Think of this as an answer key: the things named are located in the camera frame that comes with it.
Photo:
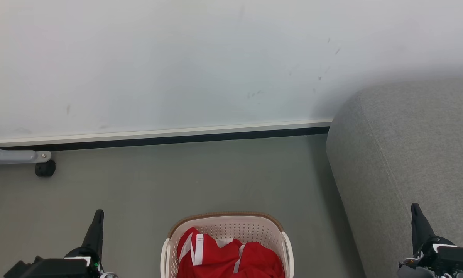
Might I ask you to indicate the black caster wheel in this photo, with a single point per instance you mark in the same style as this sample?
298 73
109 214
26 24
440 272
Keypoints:
45 168

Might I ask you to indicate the red garment white stripes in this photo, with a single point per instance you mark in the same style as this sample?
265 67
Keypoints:
208 258

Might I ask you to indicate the grey fabric sofa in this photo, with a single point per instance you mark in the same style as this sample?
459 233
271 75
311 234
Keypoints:
409 154

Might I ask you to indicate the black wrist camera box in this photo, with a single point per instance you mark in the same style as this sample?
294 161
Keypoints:
50 269
461 260

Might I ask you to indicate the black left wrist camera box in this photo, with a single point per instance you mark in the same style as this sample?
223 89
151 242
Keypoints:
50 269

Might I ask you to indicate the white and black baseboard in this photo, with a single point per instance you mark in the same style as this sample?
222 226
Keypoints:
158 136

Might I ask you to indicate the cream perforated laundry basket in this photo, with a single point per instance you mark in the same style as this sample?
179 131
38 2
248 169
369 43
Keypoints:
231 227

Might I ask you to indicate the white and red garment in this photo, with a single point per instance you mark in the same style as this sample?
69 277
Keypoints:
260 260

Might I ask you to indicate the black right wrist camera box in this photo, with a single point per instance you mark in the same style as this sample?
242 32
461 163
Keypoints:
461 260

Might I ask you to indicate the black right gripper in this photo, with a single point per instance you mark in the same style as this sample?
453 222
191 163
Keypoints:
420 266

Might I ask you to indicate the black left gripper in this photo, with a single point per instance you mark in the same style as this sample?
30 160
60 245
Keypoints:
95 266

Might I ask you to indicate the grey metal frame leg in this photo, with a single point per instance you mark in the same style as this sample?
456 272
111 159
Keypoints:
11 156

